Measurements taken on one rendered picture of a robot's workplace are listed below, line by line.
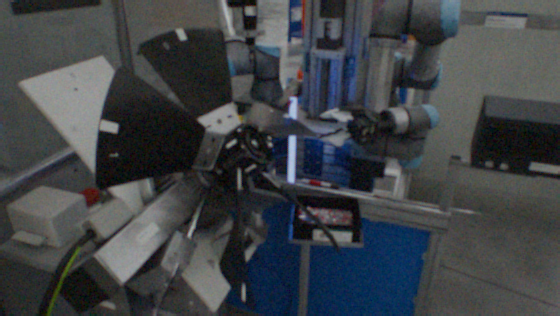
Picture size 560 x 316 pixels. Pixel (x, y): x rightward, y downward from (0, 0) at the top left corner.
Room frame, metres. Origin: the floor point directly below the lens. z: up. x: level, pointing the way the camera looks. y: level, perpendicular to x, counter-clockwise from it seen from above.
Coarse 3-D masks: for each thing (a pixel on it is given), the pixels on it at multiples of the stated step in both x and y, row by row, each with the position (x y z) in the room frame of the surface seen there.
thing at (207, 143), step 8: (208, 136) 0.84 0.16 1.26; (216, 136) 0.85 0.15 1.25; (224, 136) 0.87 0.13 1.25; (208, 144) 0.84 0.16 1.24; (216, 144) 0.85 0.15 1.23; (200, 152) 0.82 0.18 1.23; (216, 152) 0.85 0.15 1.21; (200, 160) 0.82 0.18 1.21; (208, 160) 0.84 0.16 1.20; (200, 168) 0.82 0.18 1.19; (208, 168) 0.84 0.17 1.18
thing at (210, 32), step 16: (176, 32) 1.07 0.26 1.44; (192, 32) 1.08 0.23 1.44; (208, 32) 1.10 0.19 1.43; (144, 48) 1.01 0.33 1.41; (160, 48) 1.02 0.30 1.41; (176, 48) 1.03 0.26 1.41; (192, 48) 1.05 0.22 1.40; (208, 48) 1.06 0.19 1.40; (224, 48) 1.08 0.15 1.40; (160, 64) 1.00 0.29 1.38; (176, 64) 1.01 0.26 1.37; (192, 64) 1.02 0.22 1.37; (208, 64) 1.03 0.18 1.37; (224, 64) 1.04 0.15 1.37; (176, 80) 0.98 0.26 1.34; (192, 80) 0.99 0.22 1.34; (208, 80) 1.00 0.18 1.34; (224, 80) 1.01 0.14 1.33; (176, 96) 0.96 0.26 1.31; (192, 96) 0.97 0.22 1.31; (208, 96) 0.97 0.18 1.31; (224, 96) 0.98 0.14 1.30; (192, 112) 0.95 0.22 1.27; (208, 112) 0.95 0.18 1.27
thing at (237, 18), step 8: (232, 0) 0.96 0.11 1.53; (240, 0) 0.97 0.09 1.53; (232, 8) 0.99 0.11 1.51; (240, 8) 0.97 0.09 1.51; (240, 16) 0.97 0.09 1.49; (240, 24) 0.97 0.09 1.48; (240, 32) 0.96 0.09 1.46; (248, 32) 0.96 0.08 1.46; (256, 32) 0.96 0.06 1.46; (264, 32) 0.98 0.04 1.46
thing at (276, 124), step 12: (252, 108) 1.20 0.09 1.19; (264, 108) 1.22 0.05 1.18; (252, 120) 1.12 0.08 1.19; (264, 120) 1.13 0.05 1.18; (276, 120) 1.14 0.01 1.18; (288, 120) 1.17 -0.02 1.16; (264, 132) 1.03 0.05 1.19; (276, 132) 1.04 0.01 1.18; (288, 132) 1.07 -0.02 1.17; (300, 132) 1.11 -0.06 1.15; (312, 132) 1.16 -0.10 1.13
